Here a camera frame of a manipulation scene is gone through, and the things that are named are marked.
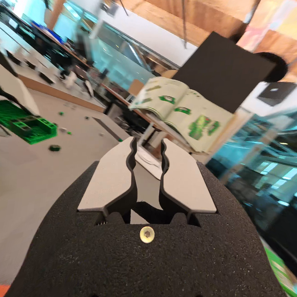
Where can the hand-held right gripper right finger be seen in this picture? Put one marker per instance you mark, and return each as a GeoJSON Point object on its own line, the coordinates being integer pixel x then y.
{"type": "Point", "coordinates": [185, 183]}

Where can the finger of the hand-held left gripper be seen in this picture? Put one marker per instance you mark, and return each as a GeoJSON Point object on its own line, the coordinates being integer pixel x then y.
{"type": "Point", "coordinates": [16, 89]}

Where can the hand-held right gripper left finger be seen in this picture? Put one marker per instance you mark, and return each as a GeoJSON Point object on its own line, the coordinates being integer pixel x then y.
{"type": "Point", "coordinates": [109, 183]}

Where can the green brick plate assembly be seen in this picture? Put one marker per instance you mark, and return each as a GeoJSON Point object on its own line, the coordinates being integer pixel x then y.
{"type": "Point", "coordinates": [34, 132]}

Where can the grey desk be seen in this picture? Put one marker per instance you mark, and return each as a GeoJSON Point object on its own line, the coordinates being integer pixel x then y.
{"type": "Point", "coordinates": [46, 185]}

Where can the wood-edged table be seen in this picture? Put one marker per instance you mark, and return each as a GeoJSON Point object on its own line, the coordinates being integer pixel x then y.
{"type": "Point", "coordinates": [58, 93]}

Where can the white booklet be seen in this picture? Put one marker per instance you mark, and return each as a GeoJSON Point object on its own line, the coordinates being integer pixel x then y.
{"type": "Point", "coordinates": [148, 162]}

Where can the round dark green brick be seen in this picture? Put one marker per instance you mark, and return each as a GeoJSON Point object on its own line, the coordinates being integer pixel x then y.
{"type": "Point", "coordinates": [55, 147]}

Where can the open instruction booklet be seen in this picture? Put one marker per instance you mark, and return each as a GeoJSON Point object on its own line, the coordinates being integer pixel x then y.
{"type": "Point", "coordinates": [171, 109]}

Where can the black flat board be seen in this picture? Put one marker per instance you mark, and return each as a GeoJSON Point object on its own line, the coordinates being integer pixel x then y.
{"type": "Point", "coordinates": [222, 69]}

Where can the black square panel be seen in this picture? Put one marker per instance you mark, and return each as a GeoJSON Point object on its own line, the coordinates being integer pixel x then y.
{"type": "Point", "coordinates": [275, 92]}

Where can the green cardboard box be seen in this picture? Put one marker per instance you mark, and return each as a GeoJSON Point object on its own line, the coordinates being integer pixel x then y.
{"type": "Point", "coordinates": [278, 273]}

